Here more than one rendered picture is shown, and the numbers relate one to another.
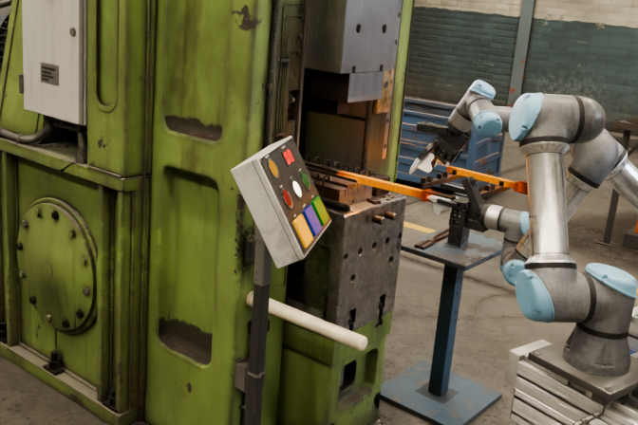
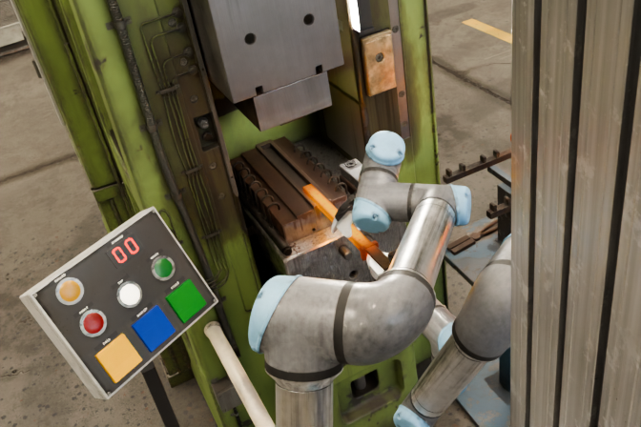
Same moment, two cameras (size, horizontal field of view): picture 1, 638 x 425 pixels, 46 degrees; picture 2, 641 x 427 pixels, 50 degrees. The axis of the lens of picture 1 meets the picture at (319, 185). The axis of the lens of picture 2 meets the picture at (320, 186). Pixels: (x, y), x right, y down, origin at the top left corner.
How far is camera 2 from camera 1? 1.61 m
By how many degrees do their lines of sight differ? 35
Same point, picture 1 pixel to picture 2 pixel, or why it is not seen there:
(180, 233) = not seen: hidden behind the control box
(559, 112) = (299, 334)
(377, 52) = (303, 53)
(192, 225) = not seen: hidden behind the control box
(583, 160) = (464, 321)
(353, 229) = (304, 270)
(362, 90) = (286, 109)
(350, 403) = (366, 412)
